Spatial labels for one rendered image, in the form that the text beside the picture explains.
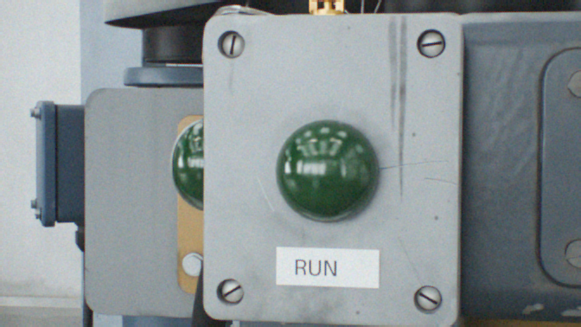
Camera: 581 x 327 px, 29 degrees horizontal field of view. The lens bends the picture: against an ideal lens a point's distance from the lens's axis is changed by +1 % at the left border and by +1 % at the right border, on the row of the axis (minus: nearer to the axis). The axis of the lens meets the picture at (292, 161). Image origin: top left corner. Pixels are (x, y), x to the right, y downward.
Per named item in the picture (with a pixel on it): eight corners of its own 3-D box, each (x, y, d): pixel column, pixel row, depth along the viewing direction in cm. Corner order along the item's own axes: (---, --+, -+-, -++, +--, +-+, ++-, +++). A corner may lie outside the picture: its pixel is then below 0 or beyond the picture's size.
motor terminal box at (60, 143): (35, 261, 79) (34, 100, 79) (30, 244, 89) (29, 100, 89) (151, 258, 81) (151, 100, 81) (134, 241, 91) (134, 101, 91)
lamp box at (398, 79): (201, 320, 33) (202, 15, 32) (235, 294, 37) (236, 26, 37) (457, 330, 31) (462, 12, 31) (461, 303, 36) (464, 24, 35)
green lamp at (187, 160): (158, 215, 34) (158, 117, 33) (184, 206, 37) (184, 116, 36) (239, 217, 33) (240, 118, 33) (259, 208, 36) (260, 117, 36)
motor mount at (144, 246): (77, 317, 78) (76, 86, 77) (108, 301, 84) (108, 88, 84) (485, 335, 73) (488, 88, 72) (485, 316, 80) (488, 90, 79)
